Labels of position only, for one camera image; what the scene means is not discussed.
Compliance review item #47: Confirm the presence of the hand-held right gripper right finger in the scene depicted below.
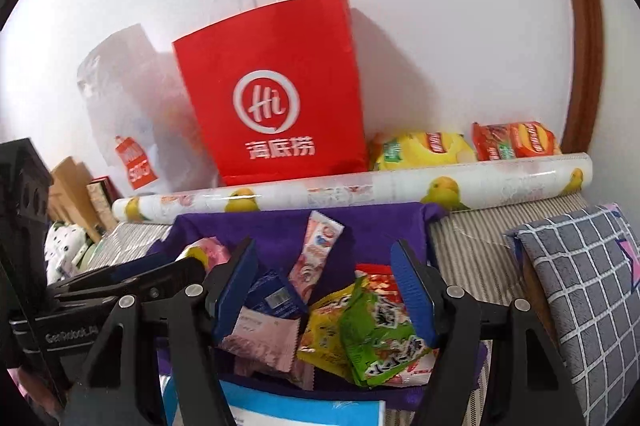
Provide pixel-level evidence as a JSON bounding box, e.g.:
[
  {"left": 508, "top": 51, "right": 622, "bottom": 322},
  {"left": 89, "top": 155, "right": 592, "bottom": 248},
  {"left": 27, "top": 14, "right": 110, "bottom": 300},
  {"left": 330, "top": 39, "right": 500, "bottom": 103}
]
[{"left": 390, "top": 240, "right": 586, "bottom": 426}]

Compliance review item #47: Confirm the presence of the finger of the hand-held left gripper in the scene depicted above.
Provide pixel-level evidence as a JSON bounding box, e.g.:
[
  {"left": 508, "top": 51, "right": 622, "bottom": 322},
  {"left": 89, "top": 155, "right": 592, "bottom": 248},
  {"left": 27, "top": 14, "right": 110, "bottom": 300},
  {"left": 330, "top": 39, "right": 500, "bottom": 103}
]
[
  {"left": 46, "top": 252, "right": 179, "bottom": 295},
  {"left": 51, "top": 257, "right": 207, "bottom": 308}
]

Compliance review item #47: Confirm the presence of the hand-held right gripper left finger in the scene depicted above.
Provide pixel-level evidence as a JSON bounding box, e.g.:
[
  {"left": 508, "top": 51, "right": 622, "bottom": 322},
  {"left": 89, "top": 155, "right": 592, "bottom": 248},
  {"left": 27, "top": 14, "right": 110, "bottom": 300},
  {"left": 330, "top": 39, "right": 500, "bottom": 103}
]
[{"left": 65, "top": 236, "right": 261, "bottom": 426}]

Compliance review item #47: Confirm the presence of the red snack packet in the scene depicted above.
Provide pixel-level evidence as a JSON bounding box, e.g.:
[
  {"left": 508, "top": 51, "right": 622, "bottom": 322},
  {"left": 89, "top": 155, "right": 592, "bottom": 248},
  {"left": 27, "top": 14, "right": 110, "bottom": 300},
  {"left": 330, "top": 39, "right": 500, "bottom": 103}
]
[{"left": 355, "top": 262, "right": 406, "bottom": 302}]

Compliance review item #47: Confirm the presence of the pink green snack packet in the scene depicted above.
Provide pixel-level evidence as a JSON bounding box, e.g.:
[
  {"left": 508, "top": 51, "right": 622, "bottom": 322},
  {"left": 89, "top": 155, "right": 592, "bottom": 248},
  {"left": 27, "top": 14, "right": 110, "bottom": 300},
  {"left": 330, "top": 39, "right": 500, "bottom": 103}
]
[{"left": 175, "top": 237, "right": 233, "bottom": 274}]

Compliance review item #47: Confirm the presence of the blue snack packet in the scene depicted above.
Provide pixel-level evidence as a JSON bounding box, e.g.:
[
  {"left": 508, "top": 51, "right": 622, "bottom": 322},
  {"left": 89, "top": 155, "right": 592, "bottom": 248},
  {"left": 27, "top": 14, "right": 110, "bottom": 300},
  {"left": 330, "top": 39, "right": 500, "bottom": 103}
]
[{"left": 245, "top": 269, "right": 308, "bottom": 319}]

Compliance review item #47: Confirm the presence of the pale pink peach packet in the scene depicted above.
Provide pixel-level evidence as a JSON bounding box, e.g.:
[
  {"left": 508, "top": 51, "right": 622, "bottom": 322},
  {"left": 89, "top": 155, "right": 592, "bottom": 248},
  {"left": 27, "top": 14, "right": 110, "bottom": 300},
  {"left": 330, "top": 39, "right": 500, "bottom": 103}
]
[{"left": 220, "top": 306, "right": 316, "bottom": 389}]

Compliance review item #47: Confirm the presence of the purple fabric bag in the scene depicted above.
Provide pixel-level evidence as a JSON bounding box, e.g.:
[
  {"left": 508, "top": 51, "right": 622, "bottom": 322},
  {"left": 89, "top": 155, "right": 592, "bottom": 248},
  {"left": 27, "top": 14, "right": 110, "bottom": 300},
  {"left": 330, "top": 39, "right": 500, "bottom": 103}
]
[{"left": 145, "top": 202, "right": 488, "bottom": 412}]

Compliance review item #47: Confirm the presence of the red white long packet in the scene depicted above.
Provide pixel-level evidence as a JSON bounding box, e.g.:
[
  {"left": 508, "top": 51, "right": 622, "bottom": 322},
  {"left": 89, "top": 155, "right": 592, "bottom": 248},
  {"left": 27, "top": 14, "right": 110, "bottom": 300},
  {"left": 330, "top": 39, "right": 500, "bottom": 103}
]
[{"left": 289, "top": 210, "right": 346, "bottom": 302}]

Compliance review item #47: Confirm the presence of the yellow snack packet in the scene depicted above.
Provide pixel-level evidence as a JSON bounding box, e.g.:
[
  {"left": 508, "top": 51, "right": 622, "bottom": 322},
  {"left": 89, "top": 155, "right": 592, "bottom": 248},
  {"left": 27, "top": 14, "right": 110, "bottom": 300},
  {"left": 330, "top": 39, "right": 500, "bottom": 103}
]
[{"left": 296, "top": 283, "right": 371, "bottom": 382}]

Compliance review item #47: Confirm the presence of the blue tissue pack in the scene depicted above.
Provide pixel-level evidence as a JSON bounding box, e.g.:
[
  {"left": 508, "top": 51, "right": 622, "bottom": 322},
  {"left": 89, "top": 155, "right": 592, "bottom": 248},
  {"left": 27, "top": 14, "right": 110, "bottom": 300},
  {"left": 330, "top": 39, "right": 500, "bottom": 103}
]
[{"left": 162, "top": 376, "right": 388, "bottom": 426}]

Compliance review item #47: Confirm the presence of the white pillow with black dots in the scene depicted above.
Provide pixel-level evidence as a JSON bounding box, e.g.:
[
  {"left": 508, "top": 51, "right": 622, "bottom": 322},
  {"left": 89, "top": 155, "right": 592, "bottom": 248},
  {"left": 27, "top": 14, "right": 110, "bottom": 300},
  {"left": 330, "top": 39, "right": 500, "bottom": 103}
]
[{"left": 44, "top": 221, "right": 88, "bottom": 287}]

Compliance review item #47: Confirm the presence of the wooden headboard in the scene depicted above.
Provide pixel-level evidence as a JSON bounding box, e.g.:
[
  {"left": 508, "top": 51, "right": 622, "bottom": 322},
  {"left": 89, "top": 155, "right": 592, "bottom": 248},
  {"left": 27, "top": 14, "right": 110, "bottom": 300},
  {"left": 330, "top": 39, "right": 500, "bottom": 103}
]
[{"left": 47, "top": 156, "right": 106, "bottom": 242}]

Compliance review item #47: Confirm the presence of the patterned hardcover book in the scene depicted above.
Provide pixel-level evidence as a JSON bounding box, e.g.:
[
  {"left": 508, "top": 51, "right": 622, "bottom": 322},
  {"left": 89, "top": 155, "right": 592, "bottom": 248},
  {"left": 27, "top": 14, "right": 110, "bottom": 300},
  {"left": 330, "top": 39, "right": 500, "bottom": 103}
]
[{"left": 86, "top": 176, "right": 121, "bottom": 232}]

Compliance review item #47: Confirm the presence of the lemon print wallpaper roll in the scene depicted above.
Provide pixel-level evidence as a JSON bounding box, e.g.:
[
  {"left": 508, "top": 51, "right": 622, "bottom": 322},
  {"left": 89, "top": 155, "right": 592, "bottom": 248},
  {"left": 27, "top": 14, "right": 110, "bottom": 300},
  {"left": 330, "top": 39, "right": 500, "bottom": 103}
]
[{"left": 111, "top": 153, "right": 593, "bottom": 224}]

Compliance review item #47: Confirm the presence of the yellow chips bag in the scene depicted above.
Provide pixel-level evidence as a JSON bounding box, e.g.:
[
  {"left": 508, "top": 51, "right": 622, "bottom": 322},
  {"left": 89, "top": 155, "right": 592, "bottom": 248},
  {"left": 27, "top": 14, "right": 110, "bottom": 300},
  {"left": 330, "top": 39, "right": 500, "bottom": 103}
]
[{"left": 369, "top": 131, "right": 476, "bottom": 172}]

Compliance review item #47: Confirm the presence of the grey checked cloth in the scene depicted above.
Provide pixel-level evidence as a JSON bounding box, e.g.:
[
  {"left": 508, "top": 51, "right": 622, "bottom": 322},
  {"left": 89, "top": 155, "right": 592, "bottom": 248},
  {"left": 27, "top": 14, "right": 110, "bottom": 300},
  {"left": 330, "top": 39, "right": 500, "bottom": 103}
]
[{"left": 505, "top": 203, "right": 640, "bottom": 426}]

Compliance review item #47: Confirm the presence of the white plastic shopping bag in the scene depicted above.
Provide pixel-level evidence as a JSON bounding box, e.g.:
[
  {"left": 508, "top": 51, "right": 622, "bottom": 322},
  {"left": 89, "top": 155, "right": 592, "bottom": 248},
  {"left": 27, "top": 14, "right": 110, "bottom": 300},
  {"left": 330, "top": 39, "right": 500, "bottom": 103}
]
[{"left": 76, "top": 24, "right": 221, "bottom": 197}]

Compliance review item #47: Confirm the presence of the red chips bag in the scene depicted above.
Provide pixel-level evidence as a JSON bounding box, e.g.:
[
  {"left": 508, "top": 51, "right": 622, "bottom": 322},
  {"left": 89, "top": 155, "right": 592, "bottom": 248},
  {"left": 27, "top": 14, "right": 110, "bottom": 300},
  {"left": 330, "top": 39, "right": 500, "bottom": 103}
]
[{"left": 471, "top": 121, "right": 562, "bottom": 162}]

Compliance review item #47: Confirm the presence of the red paper bag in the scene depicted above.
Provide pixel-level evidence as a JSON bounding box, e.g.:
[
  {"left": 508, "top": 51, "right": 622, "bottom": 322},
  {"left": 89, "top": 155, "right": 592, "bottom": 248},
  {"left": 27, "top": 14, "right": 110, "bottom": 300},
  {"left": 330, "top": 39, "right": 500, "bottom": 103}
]
[{"left": 172, "top": 0, "right": 368, "bottom": 187}]

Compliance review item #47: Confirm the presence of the brown wooden door frame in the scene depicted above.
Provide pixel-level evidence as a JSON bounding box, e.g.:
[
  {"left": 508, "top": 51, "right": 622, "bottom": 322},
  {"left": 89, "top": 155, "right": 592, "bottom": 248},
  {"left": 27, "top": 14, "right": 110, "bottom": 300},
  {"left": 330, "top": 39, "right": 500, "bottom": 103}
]
[{"left": 545, "top": 0, "right": 606, "bottom": 154}]

